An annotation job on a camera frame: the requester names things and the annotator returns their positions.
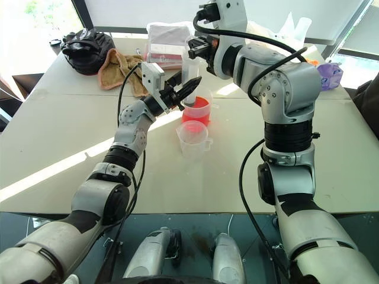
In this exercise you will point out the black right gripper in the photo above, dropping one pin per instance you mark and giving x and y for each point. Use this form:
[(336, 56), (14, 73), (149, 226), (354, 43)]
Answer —
[(210, 48)]

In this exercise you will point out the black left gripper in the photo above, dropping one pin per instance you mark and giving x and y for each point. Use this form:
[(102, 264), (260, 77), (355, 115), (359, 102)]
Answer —
[(169, 99)]

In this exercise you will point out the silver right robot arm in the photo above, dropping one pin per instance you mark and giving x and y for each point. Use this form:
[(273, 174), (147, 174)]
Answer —
[(291, 88)]

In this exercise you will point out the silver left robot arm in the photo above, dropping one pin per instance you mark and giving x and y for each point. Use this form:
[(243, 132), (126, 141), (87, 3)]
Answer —
[(94, 201)]

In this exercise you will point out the cup with red liquid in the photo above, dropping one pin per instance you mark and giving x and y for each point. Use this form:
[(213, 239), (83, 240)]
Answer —
[(202, 114)]

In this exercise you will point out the empty clear measuring cup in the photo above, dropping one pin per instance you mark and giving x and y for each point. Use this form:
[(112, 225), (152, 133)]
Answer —
[(192, 148)]

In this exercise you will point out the black lidded cup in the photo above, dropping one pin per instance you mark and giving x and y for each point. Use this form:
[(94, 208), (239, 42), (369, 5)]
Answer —
[(54, 45)]

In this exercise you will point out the pink packaged stack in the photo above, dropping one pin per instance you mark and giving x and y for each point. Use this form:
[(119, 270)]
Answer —
[(163, 59)]

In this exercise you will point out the tan orange towel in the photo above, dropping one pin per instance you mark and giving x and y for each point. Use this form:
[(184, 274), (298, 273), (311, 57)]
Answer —
[(114, 71)]

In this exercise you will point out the white plastic bag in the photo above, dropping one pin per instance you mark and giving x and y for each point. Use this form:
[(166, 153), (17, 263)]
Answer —
[(293, 28)]

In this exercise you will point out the black bag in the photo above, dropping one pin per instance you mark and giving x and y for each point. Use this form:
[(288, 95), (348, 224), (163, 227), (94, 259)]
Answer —
[(86, 51)]

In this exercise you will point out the small orange item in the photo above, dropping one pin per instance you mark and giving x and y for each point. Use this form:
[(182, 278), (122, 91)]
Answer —
[(312, 61)]

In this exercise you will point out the purple plastic bag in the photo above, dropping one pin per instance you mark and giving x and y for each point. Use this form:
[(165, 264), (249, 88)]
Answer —
[(330, 74)]

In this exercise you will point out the silver left robot leg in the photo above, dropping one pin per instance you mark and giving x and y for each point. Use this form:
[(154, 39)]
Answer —
[(152, 254)]

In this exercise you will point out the silver robot leg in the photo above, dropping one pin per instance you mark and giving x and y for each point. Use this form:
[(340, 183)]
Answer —
[(228, 258), (152, 254)]

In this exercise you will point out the dark seat back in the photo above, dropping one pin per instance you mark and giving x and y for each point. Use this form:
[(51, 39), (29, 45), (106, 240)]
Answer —
[(368, 100)]

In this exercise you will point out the silver right robot leg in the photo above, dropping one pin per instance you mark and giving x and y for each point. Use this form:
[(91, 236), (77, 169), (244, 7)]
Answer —
[(228, 258)]

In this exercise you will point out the black rounded robot torso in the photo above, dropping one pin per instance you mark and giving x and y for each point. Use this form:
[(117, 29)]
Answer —
[(168, 280)]

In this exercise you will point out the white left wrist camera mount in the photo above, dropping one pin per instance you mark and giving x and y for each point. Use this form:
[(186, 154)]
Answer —
[(151, 77)]

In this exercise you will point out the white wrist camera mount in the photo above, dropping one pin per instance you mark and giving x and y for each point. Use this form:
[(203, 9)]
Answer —
[(151, 77), (232, 16)]

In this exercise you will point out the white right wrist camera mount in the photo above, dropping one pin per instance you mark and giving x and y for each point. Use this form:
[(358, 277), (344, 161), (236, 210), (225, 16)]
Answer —
[(232, 16)]

